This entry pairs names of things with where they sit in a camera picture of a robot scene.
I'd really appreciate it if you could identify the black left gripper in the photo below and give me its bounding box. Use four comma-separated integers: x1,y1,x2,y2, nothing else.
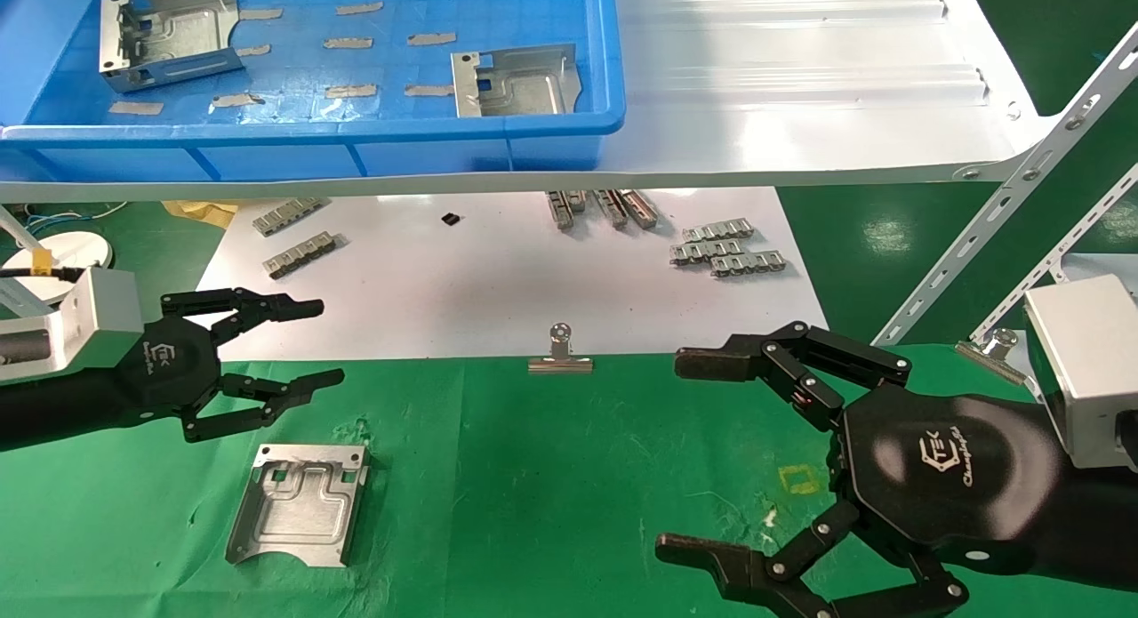
120,288,346,444

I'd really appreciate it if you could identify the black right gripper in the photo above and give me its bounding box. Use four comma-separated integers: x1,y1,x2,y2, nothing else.
655,390,1069,618

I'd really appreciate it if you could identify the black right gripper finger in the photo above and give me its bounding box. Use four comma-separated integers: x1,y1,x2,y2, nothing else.
674,321,913,433

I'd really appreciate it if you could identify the stamped sheet metal bracket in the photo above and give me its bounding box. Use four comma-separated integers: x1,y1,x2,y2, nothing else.
450,44,583,119
225,443,372,568
98,0,244,95

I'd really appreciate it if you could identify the silver binder clip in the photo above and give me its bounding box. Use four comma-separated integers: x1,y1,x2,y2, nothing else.
954,328,1029,387
527,323,595,375

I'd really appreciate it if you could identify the yellow crumpled cloth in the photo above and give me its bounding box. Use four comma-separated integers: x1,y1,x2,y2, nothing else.
160,200,240,231

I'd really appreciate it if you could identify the green cloth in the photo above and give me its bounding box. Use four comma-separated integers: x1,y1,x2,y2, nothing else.
0,342,1138,618

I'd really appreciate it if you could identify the blue plastic bin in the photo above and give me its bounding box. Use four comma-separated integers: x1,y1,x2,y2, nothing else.
0,0,625,186

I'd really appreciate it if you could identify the white floor sheet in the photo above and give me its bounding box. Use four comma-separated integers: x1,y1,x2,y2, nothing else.
160,187,837,364

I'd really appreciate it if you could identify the white round stand base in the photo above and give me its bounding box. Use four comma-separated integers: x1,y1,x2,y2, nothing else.
0,207,115,304

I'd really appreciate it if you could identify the white metal shelf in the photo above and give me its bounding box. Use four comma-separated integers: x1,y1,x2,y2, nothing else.
0,0,1059,205

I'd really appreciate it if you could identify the white slotted angle strut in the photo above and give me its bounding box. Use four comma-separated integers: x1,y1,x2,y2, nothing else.
871,18,1138,348
969,160,1138,343
0,278,63,319

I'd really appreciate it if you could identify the white flat board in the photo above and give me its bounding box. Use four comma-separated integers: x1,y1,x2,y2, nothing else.
1058,253,1138,299

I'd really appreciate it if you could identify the thin white cable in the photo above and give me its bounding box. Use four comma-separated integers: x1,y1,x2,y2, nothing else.
20,202,130,232

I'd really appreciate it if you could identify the black cable with yellow tag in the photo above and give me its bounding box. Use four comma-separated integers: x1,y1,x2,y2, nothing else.
0,252,92,286

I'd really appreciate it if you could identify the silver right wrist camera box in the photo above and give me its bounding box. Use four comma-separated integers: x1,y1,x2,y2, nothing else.
1022,275,1138,473

